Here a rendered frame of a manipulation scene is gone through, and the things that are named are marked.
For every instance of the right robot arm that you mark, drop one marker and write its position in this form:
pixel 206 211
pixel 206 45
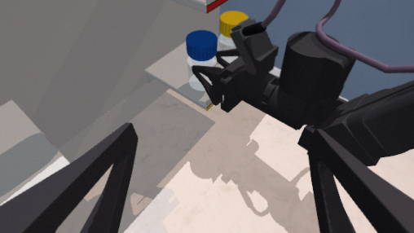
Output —
pixel 369 127

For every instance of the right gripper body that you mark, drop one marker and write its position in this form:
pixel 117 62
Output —
pixel 248 82

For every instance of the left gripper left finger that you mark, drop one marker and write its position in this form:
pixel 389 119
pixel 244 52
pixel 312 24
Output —
pixel 43 207

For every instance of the blue-capped clear bottle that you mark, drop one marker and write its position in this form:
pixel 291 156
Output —
pixel 201 48

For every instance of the grey wall panel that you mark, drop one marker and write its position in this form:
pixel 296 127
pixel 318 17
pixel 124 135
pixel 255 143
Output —
pixel 76 67

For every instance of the clear bottle with yellow cap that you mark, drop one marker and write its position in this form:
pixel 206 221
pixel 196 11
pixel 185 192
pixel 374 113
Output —
pixel 228 20

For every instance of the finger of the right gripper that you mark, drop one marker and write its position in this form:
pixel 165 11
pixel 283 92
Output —
pixel 232 52
pixel 209 72

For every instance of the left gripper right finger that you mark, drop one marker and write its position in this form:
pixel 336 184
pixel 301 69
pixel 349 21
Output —
pixel 388 209

